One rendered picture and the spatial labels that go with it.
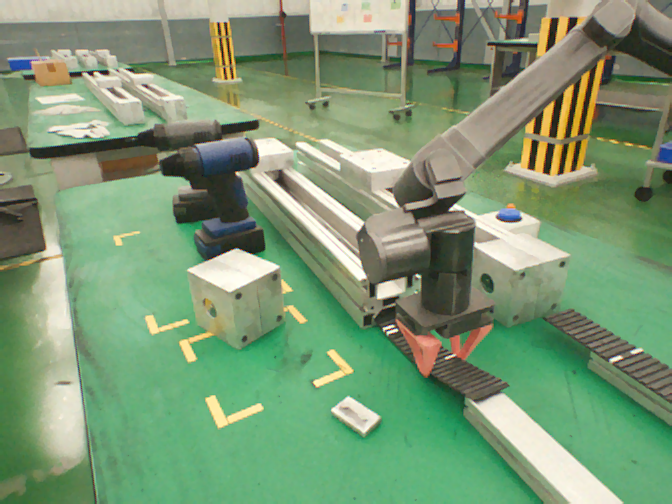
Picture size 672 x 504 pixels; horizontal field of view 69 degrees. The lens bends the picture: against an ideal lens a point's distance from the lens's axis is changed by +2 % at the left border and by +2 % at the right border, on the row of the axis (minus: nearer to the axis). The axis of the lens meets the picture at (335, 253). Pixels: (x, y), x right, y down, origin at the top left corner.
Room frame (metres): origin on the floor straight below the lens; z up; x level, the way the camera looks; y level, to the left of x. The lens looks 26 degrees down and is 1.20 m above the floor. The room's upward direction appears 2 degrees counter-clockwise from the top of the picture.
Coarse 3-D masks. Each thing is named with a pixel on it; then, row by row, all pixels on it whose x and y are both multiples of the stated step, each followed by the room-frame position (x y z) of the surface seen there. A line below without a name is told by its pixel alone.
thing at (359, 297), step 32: (256, 192) 1.10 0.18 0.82; (288, 192) 1.05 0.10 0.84; (320, 192) 0.96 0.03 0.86; (288, 224) 0.88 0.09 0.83; (320, 224) 0.85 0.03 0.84; (352, 224) 0.78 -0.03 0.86; (320, 256) 0.72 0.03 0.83; (352, 256) 0.65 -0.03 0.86; (352, 288) 0.61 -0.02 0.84; (384, 288) 0.62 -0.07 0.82; (416, 288) 0.62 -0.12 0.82
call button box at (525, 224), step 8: (480, 216) 0.85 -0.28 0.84; (488, 216) 0.85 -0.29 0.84; (496, 216) 0.84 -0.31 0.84; (528, 216) 0.84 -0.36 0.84; (496, 224) 0.81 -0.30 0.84; (504, 224) 0.81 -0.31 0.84; (512, 224) 0.81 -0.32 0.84; (520, 224) 0.81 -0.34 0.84; (528, 224) 0.81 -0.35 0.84; (536, 224) 0.81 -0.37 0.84; (512, 232) 0.79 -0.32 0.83; (520, 232) 0.80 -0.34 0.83; (528, 232) 0.81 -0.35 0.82; (536, 232) 0.81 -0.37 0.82
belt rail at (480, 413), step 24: (480, 408) 0.39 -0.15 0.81; (504, 408) 0.39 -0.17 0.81; (480, 432) 0.38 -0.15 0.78; (504, 432) 0.36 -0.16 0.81; (528, 432) 0.36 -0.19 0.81; (504, 456) 0.35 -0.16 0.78; (528, 456) 0.33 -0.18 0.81; (552, 456) 0.33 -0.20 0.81; (528, 480) 0.32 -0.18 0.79; (552, 480) 0.30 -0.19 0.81; (576, 480) 0.30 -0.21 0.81
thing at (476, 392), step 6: (498, 378) 0.43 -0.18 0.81; (480, 384) 0.42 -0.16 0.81; (486, 384) 0.42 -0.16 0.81; (492, 384) 0.42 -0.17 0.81; (498, 384) 0.42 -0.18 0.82; (504, 384) 0.42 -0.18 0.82; (468, 390) 0.41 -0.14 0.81; (474, 390) 0.41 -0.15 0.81; (480, 390) 0.41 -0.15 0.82; (486, 390) 0.41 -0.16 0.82; (492, 390) 0.41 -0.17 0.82; (498, 390) 0.41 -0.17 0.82; (468, 396) 0.40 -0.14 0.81; (474, 396) 0.40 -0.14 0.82; (480, 396) 0.40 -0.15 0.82
